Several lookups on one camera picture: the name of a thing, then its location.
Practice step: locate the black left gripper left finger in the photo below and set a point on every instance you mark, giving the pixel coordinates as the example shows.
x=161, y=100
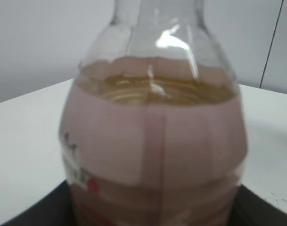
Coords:
x=55, y=209

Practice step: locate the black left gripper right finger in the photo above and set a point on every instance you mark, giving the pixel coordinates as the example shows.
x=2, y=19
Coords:
x=251, y=210

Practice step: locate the pink oolong tea bottle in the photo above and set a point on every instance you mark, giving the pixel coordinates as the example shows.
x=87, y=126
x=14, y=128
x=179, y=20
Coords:
x=152, y=132

